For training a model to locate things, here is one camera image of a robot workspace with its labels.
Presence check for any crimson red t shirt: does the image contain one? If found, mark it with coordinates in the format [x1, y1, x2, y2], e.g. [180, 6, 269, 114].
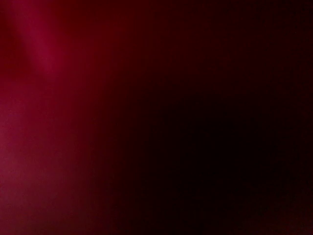
[0, 0, 313, 235]

